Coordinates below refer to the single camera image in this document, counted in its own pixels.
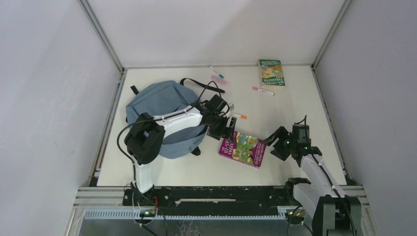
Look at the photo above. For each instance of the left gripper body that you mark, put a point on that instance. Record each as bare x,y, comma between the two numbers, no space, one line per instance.
218,126

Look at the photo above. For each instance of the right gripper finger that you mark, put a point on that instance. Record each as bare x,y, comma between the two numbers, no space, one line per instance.
280,152
281,132

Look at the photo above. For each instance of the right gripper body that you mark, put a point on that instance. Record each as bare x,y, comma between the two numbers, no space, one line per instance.
287,143

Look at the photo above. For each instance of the purple treehouse book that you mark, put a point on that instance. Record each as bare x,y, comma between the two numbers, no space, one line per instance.
244,148

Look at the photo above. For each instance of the blue student backpack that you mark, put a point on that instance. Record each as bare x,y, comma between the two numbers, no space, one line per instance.
163,98

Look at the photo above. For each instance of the green treehouse book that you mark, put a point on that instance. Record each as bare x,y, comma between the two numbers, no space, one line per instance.
271,72

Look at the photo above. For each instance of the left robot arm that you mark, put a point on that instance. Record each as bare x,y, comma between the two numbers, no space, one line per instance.
174,135

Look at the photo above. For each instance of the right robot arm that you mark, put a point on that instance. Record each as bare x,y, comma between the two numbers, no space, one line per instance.
332,211

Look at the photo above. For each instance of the orange capped marker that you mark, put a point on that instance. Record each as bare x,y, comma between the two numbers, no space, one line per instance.
232,114

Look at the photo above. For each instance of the pink eraser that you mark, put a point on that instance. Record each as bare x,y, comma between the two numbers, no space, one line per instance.
219,80

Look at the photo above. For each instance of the teal capped marker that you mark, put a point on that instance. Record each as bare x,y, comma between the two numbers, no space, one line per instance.
216,72

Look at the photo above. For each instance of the pink capped marker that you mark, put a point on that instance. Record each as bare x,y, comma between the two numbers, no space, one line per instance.
263,91

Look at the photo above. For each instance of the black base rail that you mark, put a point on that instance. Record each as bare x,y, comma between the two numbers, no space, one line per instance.
226,201

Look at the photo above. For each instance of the aluminium frame profile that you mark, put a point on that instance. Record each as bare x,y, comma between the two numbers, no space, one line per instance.
98,28

